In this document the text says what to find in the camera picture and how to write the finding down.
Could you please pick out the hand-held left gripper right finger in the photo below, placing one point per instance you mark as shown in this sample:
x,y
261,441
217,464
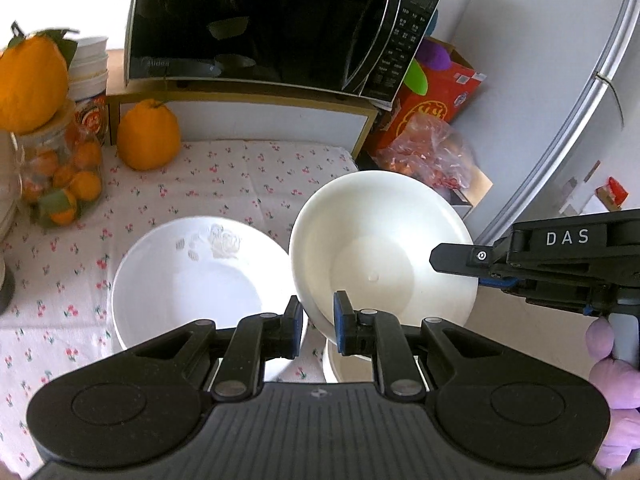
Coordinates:
x,y
342,325

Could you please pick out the large orange citrus fruit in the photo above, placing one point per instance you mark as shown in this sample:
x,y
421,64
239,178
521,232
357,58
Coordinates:
x,y
147,140

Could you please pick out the grey refrigerator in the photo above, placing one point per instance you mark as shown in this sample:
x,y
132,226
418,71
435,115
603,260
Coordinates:
x,y
575,110

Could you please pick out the clear plastic bag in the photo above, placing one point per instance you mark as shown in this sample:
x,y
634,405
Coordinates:
x,y
430,150

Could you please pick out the red paper cup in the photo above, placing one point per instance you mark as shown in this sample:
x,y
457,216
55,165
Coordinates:
x,y
92,120

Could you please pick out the cream bowl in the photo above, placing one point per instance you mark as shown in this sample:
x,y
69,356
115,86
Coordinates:
x,y
380,240

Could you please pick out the glass jar of tangerines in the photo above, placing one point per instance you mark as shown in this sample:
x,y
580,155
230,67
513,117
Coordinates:
x,y
65,180

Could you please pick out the white bowl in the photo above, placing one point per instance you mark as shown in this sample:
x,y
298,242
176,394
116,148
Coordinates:
x,y
350,367

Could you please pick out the stack of white paper bowls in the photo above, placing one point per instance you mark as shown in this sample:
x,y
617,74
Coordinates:
x,y
90,70

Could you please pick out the person's right hand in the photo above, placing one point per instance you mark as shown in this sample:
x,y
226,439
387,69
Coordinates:
x,y
620,385

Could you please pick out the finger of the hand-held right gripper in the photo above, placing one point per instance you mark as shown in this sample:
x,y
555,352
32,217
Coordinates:
x,y
555,297
465,259

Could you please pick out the wooden microwave stand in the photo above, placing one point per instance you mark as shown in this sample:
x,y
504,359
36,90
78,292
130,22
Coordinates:
x,y
250,120

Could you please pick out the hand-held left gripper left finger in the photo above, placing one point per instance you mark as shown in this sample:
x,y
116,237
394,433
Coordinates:
x,y
295,327

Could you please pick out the red cardboard box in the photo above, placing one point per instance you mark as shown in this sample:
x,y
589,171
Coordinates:
x,y
445,95

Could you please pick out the clear jar of dark contents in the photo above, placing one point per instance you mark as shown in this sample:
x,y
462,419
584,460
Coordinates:
x,y
4,290

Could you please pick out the red fridge magnet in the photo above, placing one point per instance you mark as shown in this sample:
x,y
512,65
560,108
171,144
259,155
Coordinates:
x,y
612,194

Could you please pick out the large orange with leaves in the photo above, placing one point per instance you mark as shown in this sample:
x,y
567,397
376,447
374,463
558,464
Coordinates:
x,y
30,85

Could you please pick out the white floral plate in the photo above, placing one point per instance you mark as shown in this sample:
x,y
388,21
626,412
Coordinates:
x,y
200,280

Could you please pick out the black microwave oven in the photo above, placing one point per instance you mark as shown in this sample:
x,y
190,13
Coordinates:
x,y
250,20

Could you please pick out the cherry print tablecloth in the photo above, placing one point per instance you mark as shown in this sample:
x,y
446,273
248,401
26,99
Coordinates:
x,y
225,180

